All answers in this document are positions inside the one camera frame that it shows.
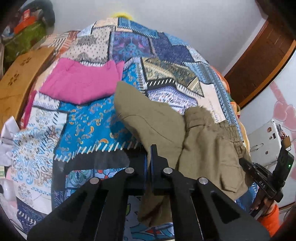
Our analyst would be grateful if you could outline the olive khaki pants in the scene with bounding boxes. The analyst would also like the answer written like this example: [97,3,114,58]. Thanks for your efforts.
[113,81,254,228]

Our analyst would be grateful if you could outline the orange sleeve forearm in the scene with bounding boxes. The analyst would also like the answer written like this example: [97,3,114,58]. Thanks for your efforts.
[258,204,280,237]

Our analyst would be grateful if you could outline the person's right hand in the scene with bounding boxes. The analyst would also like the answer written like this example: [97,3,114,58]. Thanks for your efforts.
[251,189,276,216]

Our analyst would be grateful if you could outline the white hard suitcase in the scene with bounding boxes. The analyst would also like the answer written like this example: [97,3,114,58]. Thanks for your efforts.
[248,119,295,170]

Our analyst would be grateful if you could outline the orange blanket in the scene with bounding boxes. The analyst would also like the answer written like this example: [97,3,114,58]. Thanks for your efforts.
[211,66,250,151]

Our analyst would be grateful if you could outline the white wardrobe pink hearts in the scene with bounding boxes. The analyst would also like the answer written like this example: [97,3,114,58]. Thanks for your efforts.
[239,41,296,209]

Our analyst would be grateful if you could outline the white paper pile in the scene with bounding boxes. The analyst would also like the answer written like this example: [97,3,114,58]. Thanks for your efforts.
[1,116,20,208]

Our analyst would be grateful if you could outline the pink folded garment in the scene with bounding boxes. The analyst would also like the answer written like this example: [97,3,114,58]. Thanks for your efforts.
[40,58,125,105]

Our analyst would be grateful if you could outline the wooden carved headboard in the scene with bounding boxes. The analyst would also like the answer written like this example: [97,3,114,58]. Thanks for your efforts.
[0,47,54,127]

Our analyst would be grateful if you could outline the yellow pillow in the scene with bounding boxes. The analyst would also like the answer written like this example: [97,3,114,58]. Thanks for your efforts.
[111,12,133,21]

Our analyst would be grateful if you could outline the brown wooden door frame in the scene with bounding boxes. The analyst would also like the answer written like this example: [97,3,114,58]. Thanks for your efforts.
[225,20,295,108]

